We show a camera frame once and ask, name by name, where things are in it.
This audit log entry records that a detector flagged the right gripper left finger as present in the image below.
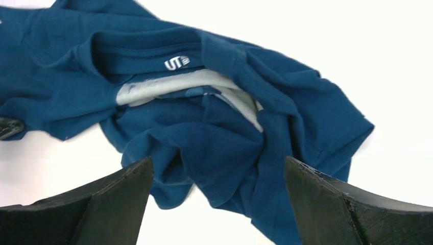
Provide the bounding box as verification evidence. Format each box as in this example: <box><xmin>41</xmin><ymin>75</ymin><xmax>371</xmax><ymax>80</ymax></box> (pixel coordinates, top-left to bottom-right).
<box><xmin>1</xmin><ymin>158</ymin><xmax>154</xmax><ymax>245</ymax></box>

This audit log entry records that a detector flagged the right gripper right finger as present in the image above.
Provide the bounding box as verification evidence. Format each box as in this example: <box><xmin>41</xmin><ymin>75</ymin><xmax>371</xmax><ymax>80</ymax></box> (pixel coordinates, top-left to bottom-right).
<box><xmin>284</xmin><ymin>157</ymin><xmax>432</xmax><ymax>245</ymax></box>

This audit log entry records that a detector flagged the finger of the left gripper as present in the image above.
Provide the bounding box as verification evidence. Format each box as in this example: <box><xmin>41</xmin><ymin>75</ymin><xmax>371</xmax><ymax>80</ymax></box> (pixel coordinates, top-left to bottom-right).
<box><xmin>1</xmin><ymin>117</ymin><xmax>25</xmax><ymax>140</ymax></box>

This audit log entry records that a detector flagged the blue t-shirt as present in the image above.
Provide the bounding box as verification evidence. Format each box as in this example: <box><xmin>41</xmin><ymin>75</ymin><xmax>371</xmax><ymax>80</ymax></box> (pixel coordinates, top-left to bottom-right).
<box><xmin>1</xmin><ymin>1</ymin><xmax>374</xmax><ymax>244</ymax></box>

